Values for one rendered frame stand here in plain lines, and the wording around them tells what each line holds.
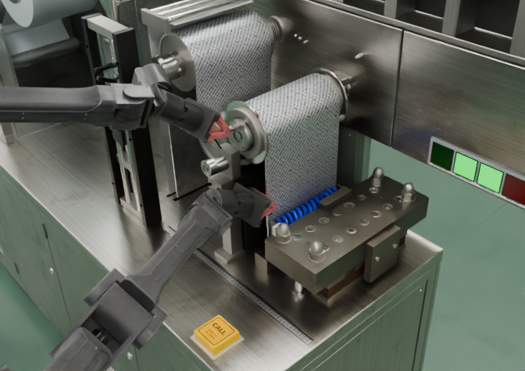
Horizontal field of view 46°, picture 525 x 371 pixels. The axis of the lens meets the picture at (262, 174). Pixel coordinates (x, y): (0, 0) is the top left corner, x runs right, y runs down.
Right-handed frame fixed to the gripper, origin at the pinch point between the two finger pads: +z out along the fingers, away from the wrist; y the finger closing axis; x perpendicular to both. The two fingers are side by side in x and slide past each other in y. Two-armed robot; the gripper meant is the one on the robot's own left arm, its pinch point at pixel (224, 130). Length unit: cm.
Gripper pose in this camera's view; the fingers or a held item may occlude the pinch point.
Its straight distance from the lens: 135.7
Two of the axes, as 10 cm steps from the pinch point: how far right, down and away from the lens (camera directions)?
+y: 6.4, 3.8, -6.7
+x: 4.3, -9.0, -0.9
